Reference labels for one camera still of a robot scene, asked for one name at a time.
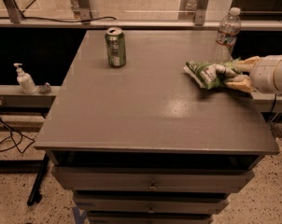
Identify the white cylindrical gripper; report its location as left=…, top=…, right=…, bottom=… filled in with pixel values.
left=224, top=55, right=282, bottom=94

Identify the green jalapeno chip bag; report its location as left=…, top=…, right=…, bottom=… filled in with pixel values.
left=184, top=61, right=247, bottom=90

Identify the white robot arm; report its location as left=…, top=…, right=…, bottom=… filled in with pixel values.
left=224, top=55, right=282, bottom=94

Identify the clear plastic water bottle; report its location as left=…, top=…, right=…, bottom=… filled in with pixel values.
left=213, top=7, right=241, bottom=63

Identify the white pump dispenser bottle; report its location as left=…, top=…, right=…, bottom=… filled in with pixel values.
left=14, top=63, right=37, bottom=94

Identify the grey drawer cabinet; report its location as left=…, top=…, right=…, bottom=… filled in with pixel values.
left=34, top=29, right=281, bottom=224

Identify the green soda can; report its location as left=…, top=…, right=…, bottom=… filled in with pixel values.
left=105, top=27, right=126, bottom=67

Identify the small crumpled wrapper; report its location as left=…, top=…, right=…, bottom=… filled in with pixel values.
left=39, top=82, right=51, bottom=94

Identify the middle drawer with knob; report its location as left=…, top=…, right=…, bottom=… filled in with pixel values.
left=74, top=193, right=228, bottom=215

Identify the drawer with knob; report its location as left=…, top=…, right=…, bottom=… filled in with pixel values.
left=52, top=166, right=254, bottom=193
left=74, top=193, right=228, bottom=215

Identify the top drawer with knob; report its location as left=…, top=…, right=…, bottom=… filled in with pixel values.
left=52, top=166, right=254, bottom=193

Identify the bottom drawer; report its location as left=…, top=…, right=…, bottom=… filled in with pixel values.
left=88, top=213, right=212, bottom=224

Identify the black metal stand leg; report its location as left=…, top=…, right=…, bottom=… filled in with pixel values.
left=27, top=155, right=49, bottom=206

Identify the right metal railing post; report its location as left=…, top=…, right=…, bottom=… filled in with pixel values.
left=194, top=0, right=209, bottom=26

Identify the metal railing post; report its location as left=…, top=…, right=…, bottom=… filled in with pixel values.
left=2, top=0, right=23, bottom=23
left=194, top=0, right=209, bottom=26
left=77, top=0, right=92, bottom=22

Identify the centre metal railing post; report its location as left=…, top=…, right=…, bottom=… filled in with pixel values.
left=77, top=0, right=92, bottom=22

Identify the left metal railing post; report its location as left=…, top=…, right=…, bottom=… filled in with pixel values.
left=2, top=0, right=23, bottom=23

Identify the black cable on ledge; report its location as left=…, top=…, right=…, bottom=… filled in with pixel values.
left=0, top=15, right=118, bottom=24

